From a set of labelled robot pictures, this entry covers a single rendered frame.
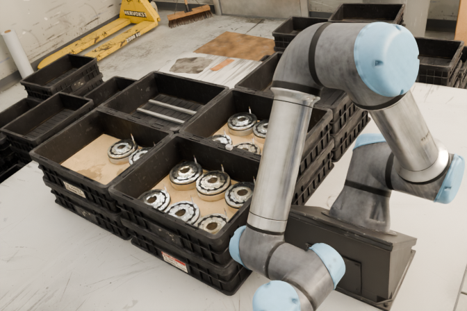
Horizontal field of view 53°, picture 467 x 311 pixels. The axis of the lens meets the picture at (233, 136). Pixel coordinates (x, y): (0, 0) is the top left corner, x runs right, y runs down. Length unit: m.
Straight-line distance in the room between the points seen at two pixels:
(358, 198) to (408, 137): 0.27
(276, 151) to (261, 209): 0.11
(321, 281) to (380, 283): 0.36
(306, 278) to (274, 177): 0.19
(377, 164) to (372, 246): 0.20
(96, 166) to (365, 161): 0.90
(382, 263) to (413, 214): 0.37
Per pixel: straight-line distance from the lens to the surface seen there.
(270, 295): 0.78
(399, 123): 0.92
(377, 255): 1.10
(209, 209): 1.32
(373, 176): 1.17
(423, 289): 1.29
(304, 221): 1.12
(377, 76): 0.77
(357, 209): 1.16
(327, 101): 1.70
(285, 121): 0.86
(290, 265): 0.84
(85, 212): 1.60
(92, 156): 1.69
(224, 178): 1.37
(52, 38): 4.99
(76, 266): 1.51
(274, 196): 0.87
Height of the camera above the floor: 1.72
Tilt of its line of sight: 34 degrees down
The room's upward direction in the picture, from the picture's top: 11 degrees counter-clockwise
